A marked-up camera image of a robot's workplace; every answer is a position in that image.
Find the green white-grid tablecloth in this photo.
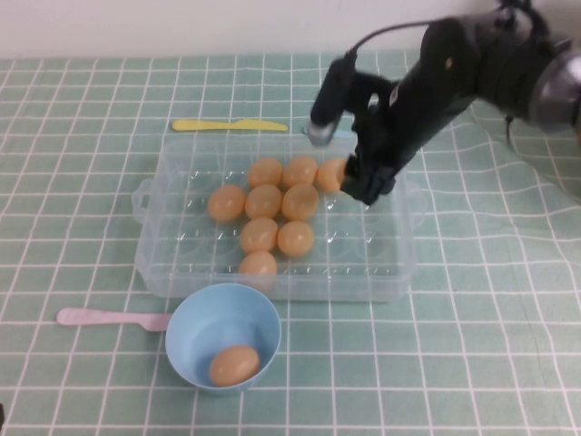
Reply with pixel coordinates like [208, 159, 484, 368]
[0, 49, 581, 436]

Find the light blue plastic bowl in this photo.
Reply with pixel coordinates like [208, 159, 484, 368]
[163, 282, 282, 395]

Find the yellow plastic knife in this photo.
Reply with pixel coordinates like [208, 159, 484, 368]
[171, 119, 290, 134]

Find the clear plastic egg box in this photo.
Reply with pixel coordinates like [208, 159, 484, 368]
[131, 137, 428, 304]

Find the pink plastic knife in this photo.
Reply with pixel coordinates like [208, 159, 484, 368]
[55, 307, 174, 334]

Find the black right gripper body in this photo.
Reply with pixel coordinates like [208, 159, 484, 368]
[352, 58, 478, 179]

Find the black camera cable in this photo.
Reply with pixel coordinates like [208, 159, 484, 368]
[346, 16, 431, 63]

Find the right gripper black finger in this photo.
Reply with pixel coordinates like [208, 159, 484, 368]
[365, 163, 397, 208]
[343, 153, 369, 202]

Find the tan plastic egg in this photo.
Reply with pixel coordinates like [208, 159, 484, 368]
[208, 345, 261, 388]
[281, 156, 319, 188]
[207, 183, 247, 223]
[238, 251, 279, 288]
[247, 157, 283, 189]
[316, 157, 351, 193]
[276, 220, 316, 258]
[281, 183, 320, 223]
[240, 216, 280, 254]
[244, 183, 283, 220]

